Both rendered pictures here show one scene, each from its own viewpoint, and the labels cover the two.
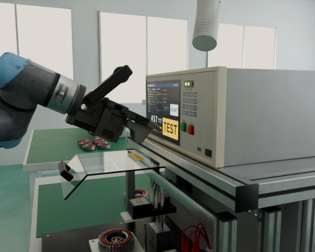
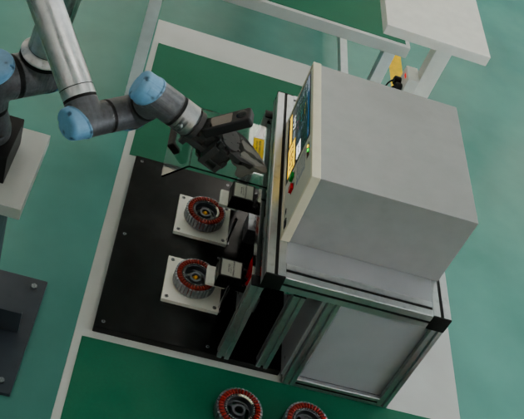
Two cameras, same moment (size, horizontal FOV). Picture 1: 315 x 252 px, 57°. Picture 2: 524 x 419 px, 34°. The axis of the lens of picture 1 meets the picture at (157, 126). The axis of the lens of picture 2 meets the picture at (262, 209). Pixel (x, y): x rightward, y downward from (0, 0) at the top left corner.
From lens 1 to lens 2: 146 cm
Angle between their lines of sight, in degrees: 35
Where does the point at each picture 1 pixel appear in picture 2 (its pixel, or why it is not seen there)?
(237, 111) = (319, 210)
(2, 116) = (129, 120)
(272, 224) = (294, 303)
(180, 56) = not seen: outside the picture
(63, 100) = (180, 130)
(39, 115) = not seen: outside the picture
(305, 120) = (393, 240)
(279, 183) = (304, 284)
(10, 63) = (147, 93)
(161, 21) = not seen: outside the picture
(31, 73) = (161, 105)
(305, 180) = (330, 291)
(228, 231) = (254, 290)
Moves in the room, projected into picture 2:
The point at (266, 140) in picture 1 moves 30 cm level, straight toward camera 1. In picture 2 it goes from (342, 239) to (250, 292)
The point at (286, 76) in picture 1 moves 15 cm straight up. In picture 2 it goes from (385, 202) to (415, 151)
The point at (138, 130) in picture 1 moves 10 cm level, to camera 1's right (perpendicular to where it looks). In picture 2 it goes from (240, 168) to (279, 189)
